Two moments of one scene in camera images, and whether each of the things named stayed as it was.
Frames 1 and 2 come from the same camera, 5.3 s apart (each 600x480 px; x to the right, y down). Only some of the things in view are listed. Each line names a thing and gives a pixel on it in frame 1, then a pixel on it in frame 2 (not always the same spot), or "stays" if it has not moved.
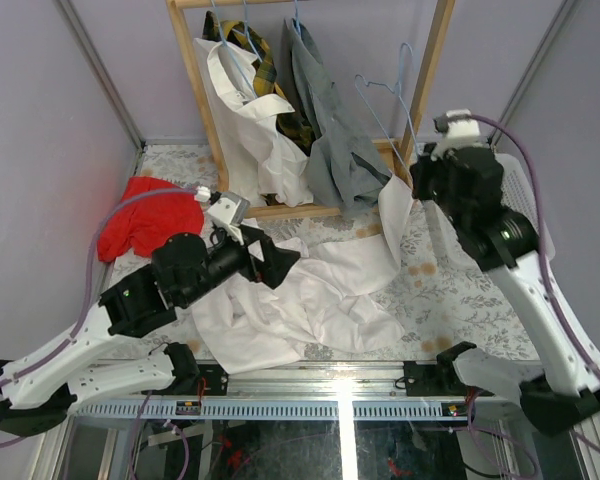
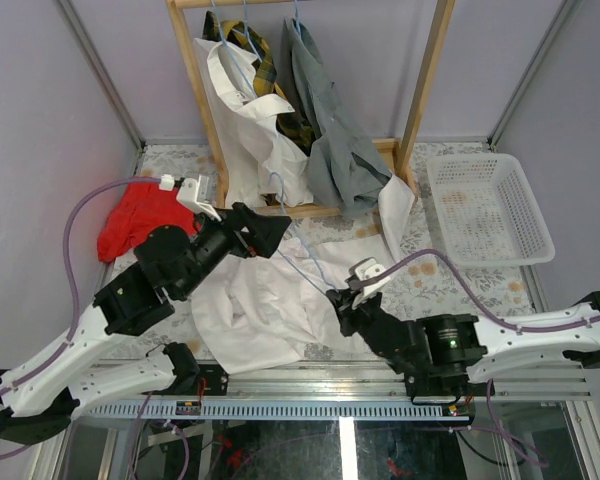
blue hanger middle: x=246 y=33 stays
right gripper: x=426 y=165 → x=343 y=303
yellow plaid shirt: x=294 y=125 stays
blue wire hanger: x=397 y=93 → x=303 y=244
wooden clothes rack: x=235 y=201 stays
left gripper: x=255 y=253 → x=239 y=232
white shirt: x=263 y=162 stays
